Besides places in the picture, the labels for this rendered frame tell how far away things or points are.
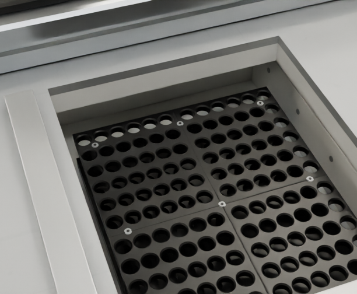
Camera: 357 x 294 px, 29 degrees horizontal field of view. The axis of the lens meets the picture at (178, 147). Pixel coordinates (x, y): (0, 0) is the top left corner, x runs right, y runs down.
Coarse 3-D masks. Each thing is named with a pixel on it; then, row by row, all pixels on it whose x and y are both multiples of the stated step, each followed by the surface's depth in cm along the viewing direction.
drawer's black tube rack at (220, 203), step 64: (192, 128) 61; (256, 128) 57; (128, 192) 52; (192, 192) 52; (256, 192) 52; (320, 192) 52; (128, 256) 48; (192, 256) 48; (256, 256) 51; (320, 256) 51
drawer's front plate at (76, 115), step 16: (192, 80) 68; (208, 80) 69; (224, 80) 70; (240, 80) 70; (128, 96) 67; (144, 96) 67; (160, 96) 68; (176, 96) 69; (64, 112) 65; (80, 112) 66; (96, 112) 66; (112, 112) 67
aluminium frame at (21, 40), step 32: (32, 0) 53; (64, 0) 54; (96, 0) 54; (128, 0) 54; (160, 0) 55; (192, 0) 56; (224, 0) 57; (256, 0) 58; (288, 0) 59; (320, 0) 61; (0, 32) 52; (32, 32) 53; (64, 32) 54; (96, 32) 55; (128, 32) 56; (160, 32) 57; (0, 64) 54; (32, 64) 55
